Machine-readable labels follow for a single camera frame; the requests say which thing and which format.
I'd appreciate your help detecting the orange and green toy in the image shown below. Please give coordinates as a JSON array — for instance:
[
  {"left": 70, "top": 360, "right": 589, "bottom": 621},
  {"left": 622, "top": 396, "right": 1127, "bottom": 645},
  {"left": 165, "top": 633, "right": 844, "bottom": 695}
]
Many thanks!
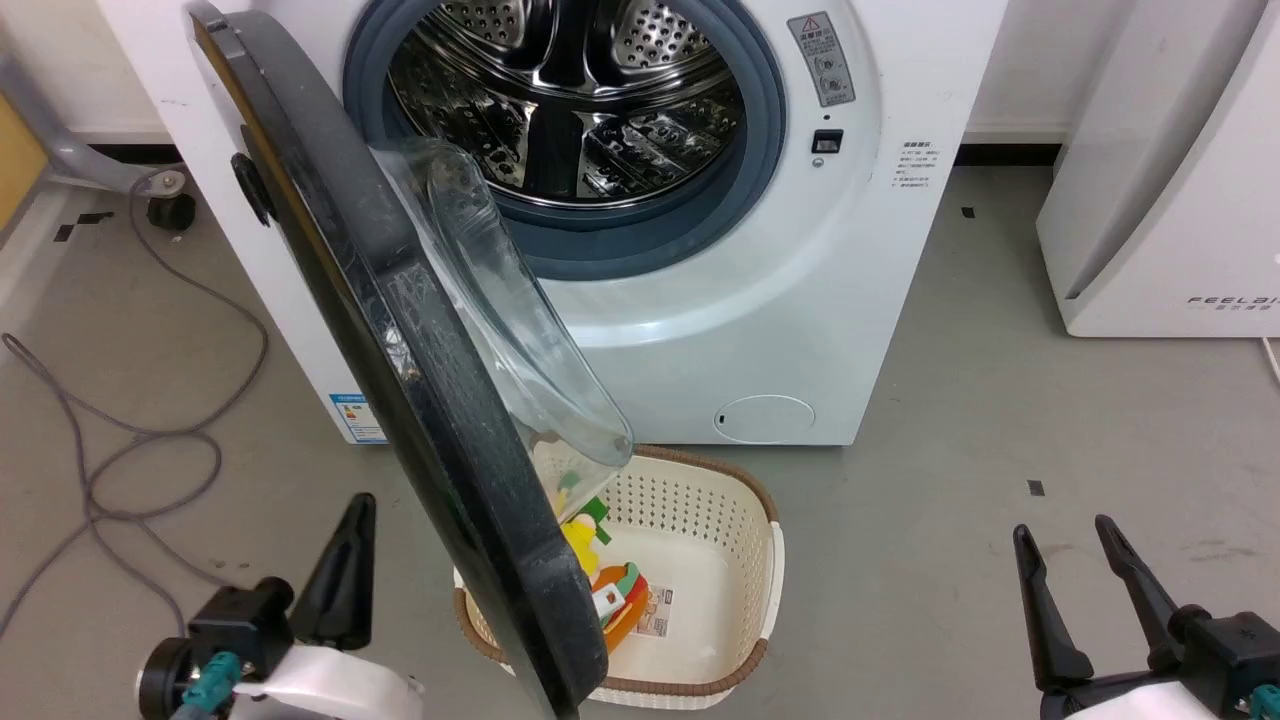
[{"left": 588, "top": 562, "right": 651, "bottom": 656}]

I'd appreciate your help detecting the stainless steel washer drum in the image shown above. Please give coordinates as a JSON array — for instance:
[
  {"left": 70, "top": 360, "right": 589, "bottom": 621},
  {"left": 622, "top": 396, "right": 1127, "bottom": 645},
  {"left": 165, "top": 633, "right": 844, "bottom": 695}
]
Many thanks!
[{"left": 385, "top": 0, "right": 749, "bottom": 209}]

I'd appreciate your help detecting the black caster wheel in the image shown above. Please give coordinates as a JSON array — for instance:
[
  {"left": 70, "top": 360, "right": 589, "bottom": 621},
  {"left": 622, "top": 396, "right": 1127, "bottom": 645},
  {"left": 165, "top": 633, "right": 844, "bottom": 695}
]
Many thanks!
[{"left": 147, "top": 190, "right": 197, "bottom": 233}]

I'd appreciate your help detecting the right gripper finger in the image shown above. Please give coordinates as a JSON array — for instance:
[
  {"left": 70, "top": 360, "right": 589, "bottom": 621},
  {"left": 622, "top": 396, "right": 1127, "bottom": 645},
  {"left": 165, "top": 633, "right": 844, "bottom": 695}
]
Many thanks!
[
  {"left": 1012, "top": 524, "right": 1096, "bottom": 692},
  {"left": 1094, "top": 514, "right": 1187, "bottom": 670}
]

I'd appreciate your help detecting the white front-load washing machine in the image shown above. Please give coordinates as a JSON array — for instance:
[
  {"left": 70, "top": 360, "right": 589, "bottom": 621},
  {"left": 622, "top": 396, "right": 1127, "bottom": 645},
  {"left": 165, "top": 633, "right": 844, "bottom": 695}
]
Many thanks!
[{"left": 95, "top": 0, "right": 1011, "bottom": 447}]

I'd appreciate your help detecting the grey metal stand leg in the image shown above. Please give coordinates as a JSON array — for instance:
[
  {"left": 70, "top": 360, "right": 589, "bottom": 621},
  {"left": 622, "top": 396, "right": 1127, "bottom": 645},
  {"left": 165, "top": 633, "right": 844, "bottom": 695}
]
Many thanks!
[{"left": 0, "top": 50, "right": 189, "bottom": 197}]

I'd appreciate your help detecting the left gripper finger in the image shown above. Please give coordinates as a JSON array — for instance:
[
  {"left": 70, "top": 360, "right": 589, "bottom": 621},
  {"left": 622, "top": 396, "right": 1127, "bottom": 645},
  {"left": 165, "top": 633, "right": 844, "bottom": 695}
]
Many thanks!
[{"left": 289, "top": 493, "right": 377, "bottom": 652}]

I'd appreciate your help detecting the yellowish wooden panel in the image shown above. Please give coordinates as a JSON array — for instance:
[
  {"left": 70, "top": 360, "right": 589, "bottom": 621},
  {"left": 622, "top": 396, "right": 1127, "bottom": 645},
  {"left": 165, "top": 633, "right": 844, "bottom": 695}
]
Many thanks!
[{"left": 0, "top": 95, "right": 50, "bottom": 233}]

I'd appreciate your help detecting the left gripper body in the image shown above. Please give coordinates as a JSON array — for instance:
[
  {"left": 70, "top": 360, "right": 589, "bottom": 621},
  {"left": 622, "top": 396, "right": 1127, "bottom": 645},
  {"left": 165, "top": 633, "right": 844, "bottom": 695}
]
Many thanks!
[{"left": 138, "top": 578, "right": 424, "bottom": 720}]

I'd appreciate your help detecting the round drain filter cover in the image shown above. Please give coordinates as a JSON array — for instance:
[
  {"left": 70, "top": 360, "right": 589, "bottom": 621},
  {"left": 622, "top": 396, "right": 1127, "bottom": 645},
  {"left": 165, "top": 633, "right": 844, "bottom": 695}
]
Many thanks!
[{"left": 715, "top": 395, "right": 817, "bottom": 445}]

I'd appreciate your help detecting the grey floor cable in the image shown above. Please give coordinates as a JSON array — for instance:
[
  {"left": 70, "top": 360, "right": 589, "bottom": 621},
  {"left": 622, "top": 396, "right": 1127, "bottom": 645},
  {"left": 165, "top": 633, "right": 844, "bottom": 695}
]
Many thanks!
[{"left": 0, "top": 175, "right": 271, "bottom": 641}]

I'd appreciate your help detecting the grey rubber door gasket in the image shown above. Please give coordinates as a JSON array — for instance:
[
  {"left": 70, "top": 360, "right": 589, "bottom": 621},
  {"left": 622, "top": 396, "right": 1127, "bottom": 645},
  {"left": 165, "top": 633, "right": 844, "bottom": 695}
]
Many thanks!
[{"left": 343, "top": 0, "right": 788, "bottom": 283}]

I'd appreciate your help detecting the grey warning sticker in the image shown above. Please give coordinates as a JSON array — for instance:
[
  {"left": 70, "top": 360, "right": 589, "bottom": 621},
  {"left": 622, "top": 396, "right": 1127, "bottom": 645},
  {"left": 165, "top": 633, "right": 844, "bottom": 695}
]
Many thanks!
[{"left": 787, "top": 10, "right": 858, "bottom": 109}]

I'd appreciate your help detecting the white appliance with lettering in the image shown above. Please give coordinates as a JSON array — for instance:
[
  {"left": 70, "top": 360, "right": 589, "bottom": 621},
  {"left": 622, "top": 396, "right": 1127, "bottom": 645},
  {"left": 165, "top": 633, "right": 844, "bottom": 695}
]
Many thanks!
[{"left": 1035, "top": 0, "right": 1280, "bottom": 339}]

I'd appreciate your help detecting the black door hinge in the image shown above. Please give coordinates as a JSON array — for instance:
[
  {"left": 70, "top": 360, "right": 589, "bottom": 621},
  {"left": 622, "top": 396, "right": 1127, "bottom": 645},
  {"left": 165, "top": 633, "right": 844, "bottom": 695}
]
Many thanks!
[{"left": 231, "top": 152, "right": 277, "bottom": 227}]

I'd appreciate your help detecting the black round washer door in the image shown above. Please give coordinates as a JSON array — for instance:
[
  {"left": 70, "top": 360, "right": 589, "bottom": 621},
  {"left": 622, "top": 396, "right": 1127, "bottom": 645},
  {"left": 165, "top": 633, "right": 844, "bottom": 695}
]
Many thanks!
[{"left": 185, "top": 0, "right": 636, "bottom": 720}]

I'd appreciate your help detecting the cream plastic laundry basket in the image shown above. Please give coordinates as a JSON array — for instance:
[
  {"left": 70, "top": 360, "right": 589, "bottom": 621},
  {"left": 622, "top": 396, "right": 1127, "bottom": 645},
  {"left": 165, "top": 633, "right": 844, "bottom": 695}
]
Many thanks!
[{"left": 452, "top": 445, "right": 787, "bottom": 711}]

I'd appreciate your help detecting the paper label with barcode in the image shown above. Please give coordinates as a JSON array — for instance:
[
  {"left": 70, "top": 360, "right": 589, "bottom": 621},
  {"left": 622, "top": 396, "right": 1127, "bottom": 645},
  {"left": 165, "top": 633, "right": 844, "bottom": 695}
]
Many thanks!
[{"left": 635, "top": 588, "right": 677, "bottom": 641}]

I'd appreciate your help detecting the yellow and green toy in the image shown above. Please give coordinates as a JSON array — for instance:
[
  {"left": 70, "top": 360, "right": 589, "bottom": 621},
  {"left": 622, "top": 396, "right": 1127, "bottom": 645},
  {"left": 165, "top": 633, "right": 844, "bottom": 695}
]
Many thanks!
[{"left": 552, "top": 465, "right": 613, "bottom": 579}]

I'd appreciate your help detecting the blue energy label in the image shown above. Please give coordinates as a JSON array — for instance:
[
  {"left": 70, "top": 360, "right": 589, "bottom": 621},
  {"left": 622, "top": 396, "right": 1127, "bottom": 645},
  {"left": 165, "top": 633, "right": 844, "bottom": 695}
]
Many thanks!
[{"left": 328, "top": 393, "right": 389, "bottom": 445}]

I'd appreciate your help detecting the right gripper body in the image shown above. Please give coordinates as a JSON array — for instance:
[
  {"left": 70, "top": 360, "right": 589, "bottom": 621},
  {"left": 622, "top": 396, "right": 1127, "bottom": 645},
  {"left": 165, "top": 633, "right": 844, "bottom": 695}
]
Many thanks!
[{"left": 1040, "top": 606, "right": 1280, "bottom": 720}]

